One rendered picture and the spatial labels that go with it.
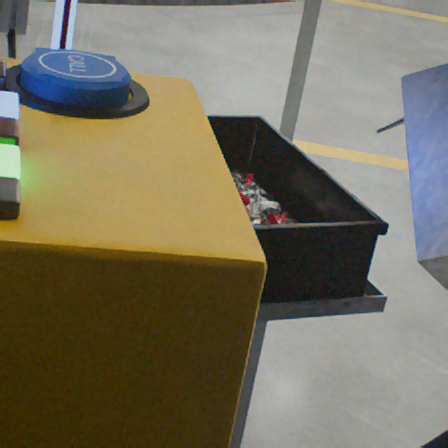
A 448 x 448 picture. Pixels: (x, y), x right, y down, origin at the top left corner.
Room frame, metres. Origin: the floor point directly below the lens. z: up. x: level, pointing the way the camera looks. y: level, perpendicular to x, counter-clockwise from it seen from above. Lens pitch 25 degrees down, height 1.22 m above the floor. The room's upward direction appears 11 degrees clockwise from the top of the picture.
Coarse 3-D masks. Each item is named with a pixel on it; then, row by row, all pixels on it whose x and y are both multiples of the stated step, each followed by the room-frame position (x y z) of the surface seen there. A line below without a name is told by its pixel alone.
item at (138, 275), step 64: (64, 128) 0.37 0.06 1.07; (128, 128) 0.38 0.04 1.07; (192, 128) 0.40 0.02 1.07; (64, 192) 0.32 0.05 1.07; (128, 192) 0.33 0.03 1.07; (192, 192) 0.34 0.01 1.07; (0, 256) 0.28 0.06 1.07; (64, 256) 0.29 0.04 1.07; (128, 256) 0.29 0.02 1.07; (192, 256) 0.30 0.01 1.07; (256, 256) 0.30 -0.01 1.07; (0, 320) 0.29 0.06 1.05; (64, 320) 0.29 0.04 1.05; (128, 320) 0.29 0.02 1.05; (192, 320) 0.30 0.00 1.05; (0, 384) 0.29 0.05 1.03; (64, 384) 0.29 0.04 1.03; (128, 384) 0.29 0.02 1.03; (192, 384) 0.30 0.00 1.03
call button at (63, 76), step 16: (32, 64) 0.40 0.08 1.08; (48, 64) 0.41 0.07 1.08; (64, 64) 0.41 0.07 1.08; (80, 64) 0.41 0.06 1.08; (96, 64) 0.42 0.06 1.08; (112, 64) 0.42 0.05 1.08; (32, 80) 0.40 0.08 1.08; (48, 80) 0.39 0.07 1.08; (64, 80) 0.39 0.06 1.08; (80, 80) 0.40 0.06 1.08; (96, 80) 0.40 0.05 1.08; (112, 80) 0.40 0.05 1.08; (128, 80) 0.41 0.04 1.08; (48, 96) 0.39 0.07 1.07; (64, 96) 0.39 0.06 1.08; (80, 96) 0.39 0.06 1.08; (96, 96) 0.40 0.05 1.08; (112, 96) 0.40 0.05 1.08; (128, 96) 0.41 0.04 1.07
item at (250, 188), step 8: (232, 176) 0.94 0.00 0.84; (240, 176) 0.94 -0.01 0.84; (248, 176) 0.95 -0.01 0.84; (240, 184) 0.92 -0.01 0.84; (248, 184) 0.92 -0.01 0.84; (256, 184) 0.93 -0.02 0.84; (248, 192) 0.91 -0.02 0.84; (256, 192) 0.91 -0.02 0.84; (264, 192) 0.91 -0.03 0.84; (256, 200) 0.90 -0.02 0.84; (264, 200) 0.90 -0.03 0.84; (272, 200) 0.90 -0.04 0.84; (248, 208) 0.87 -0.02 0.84; (256, 208) 0.88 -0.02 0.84; (280, 208) 0.89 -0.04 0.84; (248, 216) 0.86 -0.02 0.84; (256, 216) 0.86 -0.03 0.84; (280, 216) 0.88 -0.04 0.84; (288, 216) 0.88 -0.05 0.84; (256, 224) 0.85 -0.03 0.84
